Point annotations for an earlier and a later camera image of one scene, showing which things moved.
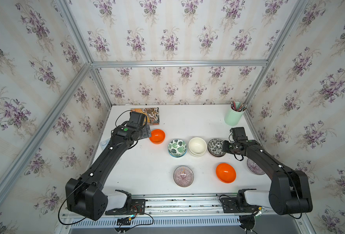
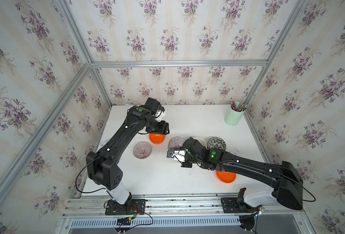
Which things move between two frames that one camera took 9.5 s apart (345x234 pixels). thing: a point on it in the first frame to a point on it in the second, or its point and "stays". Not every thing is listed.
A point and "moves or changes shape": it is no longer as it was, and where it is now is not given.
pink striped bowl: x=254 y=167 moves or changes shape
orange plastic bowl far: x=157 y=136 stays
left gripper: x=147 y=132 to x=164 y=129
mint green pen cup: x=233 y=116 stays
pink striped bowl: x=183 y=176 to x=142 y=150
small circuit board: x=124 y=221 stays
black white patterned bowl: x=215 y=147 stays
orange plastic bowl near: x=225 y=173 stays
